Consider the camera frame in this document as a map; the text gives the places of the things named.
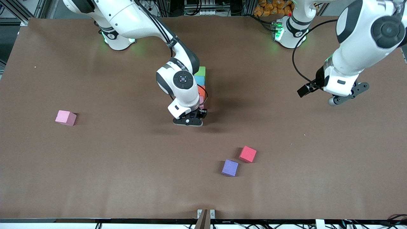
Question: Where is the white power strip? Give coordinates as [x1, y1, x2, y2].
[185, 9, 217, 16]

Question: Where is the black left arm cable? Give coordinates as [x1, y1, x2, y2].
[292, 19, 338, 85]

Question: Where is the metal table clamp bracket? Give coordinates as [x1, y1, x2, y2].
[195, 208, 216, 229]

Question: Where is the bag of orange items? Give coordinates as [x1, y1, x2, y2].
[253, 0, 293, 17]

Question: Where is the black cable bundle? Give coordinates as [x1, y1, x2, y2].
[337, 214, 407, 229]

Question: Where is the red foam block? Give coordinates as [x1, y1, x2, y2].
[239, 146, 257, 163]

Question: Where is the aluminium frame profile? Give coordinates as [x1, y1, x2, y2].
[0, 0, 48, 25]

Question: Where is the light purple foam block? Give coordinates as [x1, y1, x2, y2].
[221, 159, 239, 177]

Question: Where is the paper table cover sheet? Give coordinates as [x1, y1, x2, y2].
[0, 15, 407, 220]

